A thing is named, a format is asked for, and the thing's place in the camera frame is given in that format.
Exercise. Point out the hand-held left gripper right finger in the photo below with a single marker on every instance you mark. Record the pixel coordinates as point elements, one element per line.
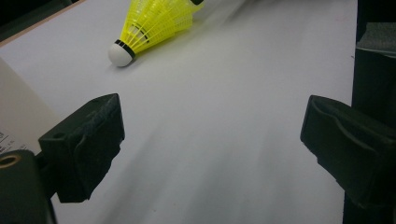
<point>351,146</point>

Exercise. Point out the yellow plastic shuttlecock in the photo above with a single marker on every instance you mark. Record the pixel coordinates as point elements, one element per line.
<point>149,28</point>

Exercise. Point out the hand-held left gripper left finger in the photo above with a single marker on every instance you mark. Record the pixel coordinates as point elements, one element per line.
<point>87,146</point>

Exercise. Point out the white table cover board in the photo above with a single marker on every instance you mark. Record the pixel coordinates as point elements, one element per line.
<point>218,124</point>

